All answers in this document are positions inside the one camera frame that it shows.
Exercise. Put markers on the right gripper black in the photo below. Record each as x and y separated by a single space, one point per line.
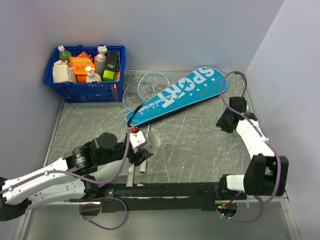
220 123

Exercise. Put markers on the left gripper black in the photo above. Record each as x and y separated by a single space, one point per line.
137 159

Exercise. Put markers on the blue SPORT racket cover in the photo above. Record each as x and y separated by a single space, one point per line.
201 84

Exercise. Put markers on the blue racket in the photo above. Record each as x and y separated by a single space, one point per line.
135 94
151 84

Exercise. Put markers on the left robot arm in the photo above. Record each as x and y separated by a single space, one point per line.
78 175

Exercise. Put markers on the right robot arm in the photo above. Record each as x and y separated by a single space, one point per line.
264 173

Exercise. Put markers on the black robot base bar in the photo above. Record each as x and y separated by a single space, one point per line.
163 196

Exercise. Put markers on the blue plastic shopping basket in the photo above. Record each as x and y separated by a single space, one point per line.
101 92

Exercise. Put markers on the black and green box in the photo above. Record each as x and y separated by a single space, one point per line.
110 66

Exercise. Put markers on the small white pump bottle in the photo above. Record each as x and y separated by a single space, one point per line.
91 75

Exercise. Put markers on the orange round item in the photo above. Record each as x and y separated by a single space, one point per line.
81 78

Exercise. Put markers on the grey bottle white pump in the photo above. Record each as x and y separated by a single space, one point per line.
100 60

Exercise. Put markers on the orange snack box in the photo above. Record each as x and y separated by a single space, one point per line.
79 65

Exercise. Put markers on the beige cloth bag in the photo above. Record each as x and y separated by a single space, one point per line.
62 73

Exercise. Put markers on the green bottle white cap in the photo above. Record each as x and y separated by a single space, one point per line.
64 55

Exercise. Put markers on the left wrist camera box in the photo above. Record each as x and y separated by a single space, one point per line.
137 138

